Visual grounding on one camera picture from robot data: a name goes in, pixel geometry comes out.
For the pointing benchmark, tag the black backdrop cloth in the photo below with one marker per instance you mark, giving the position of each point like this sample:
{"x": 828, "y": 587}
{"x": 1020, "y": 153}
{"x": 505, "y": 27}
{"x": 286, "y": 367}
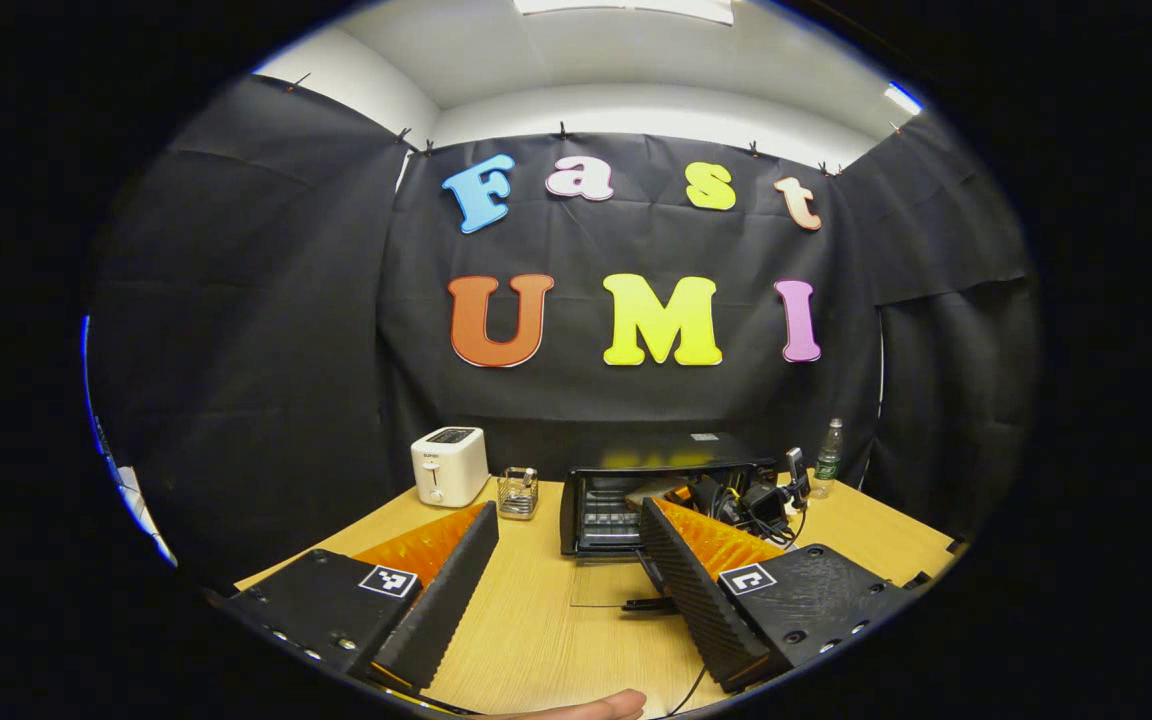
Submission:
{"x": 286, "y": 350}

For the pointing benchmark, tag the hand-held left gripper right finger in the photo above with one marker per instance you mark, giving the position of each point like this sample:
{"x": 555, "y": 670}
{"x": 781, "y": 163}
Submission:
{"x": 696, "y": 590}

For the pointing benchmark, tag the white toaster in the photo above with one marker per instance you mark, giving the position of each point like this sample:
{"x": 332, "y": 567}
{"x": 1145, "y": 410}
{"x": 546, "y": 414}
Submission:
{"x": 448, "y": 470}

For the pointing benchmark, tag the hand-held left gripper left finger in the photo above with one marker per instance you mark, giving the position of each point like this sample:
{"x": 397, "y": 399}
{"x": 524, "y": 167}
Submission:
{"x": 451, "y": 600}

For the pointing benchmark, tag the clear plastic water bottle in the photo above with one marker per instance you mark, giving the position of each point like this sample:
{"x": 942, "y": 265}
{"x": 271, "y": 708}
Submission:
{"x": 828, "y": 465}

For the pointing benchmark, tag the ceiling light panel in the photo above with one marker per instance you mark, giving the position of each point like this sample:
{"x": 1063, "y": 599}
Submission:
{"x": 626, "y": 8}
{"x": 902, "y": 98}

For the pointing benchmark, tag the black electric oven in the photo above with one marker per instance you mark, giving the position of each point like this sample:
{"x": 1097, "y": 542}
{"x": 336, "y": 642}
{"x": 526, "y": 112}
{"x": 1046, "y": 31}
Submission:
{"x": 636, "y": 452}

